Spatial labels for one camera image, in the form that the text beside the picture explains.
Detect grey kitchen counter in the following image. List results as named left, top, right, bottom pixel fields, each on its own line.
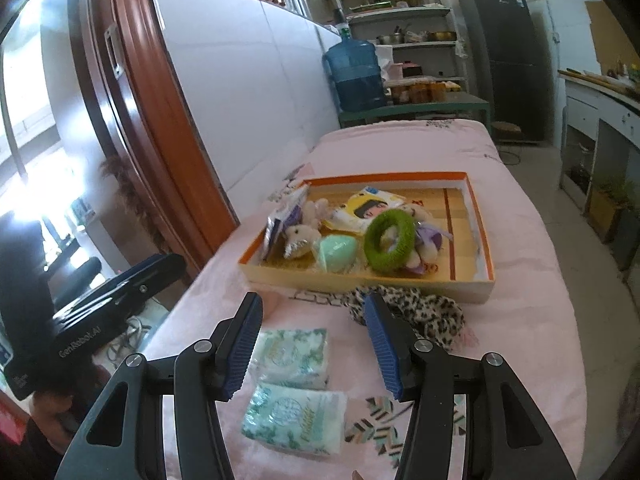
left=556, top=66, right=640, bottom=273

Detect beige bear purple dress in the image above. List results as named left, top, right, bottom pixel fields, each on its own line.
left=395, top=203, right=444, bottom=277

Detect mint green round sponge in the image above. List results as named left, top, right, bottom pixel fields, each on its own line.
left=314, top=234, right=361, bottom=274

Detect pink lidded pot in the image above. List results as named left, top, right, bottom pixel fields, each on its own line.
left=389, top=60, right=424, bottom=81

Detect small bear silver skirt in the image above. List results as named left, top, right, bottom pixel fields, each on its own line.
left=281, top=224, right=324, bottom=262

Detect brown wooden door frame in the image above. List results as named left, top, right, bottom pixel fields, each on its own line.
left=70, top=0, right=242, bottom=289

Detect blue water jug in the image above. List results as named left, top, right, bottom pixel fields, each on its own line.
left=322, top=22, right=387, bottom=113

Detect green knitted ring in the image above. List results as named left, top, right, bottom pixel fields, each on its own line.
left=363, top=208, right=417, bottom=269

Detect green leaf tissue pack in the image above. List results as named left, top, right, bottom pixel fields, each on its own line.
left=241, top=382, right=348, bottom=457
left=247, top=328, right=332, bottom=391

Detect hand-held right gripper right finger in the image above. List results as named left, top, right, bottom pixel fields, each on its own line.
left=362, top=291, right=576, bottom=480

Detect green low table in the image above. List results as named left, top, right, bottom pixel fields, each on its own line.
left=338, top=92, right=492, bottom=132

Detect brown feather duster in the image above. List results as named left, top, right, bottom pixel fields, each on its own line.
left=99, top=154, right=172, bottom=257

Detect round stool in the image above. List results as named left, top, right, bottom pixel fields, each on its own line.
left=491, top=121, right=527, bottom=147

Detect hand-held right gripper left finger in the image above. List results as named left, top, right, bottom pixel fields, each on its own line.
left=52, top=291, right=264, bottom=480

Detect yellow cartoon tissue pack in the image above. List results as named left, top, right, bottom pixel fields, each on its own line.
left=327, top=186, right=408, bottom=235

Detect green shelf rack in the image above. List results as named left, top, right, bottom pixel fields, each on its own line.
left=332, top=0, right=469, bottom=97

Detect dark furniture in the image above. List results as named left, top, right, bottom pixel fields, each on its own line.
left=0, top=210, right=104, bottom=322

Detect metal door latch plate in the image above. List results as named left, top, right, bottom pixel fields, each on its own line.
left=103, top=24, right=124, bottom=79

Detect person's left hand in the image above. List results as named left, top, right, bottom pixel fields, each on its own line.
left=29, top=367, right=101, bottom=433

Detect orange rimmed cardboard box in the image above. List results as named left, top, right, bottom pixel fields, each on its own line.
left=236, top=171, right=496, bottom=306

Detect leopard print scarf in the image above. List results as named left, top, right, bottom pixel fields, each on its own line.
left=340, top=284, right=477, bottom=354

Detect dark refrigerator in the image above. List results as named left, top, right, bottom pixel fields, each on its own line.
left=459, top=0, right=547, bottom=144

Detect blue white plastic packet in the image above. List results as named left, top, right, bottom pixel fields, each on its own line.
left=261, top=185, right=310, bottom=262

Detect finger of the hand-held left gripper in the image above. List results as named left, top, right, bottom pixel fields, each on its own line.
left=54, top=257, right=187, bottom=322
left=75, top=253, right=173, bottom=306

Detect cardboard sheet on wall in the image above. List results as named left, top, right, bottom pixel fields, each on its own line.
left=585, top=0, right=635, bottom=77

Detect tangled cables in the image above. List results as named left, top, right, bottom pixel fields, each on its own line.
left=106, top=314, right=152, bottom=362

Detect row of orange jars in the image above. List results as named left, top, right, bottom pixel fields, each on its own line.
left=389, top=81, right=447, bottom=106

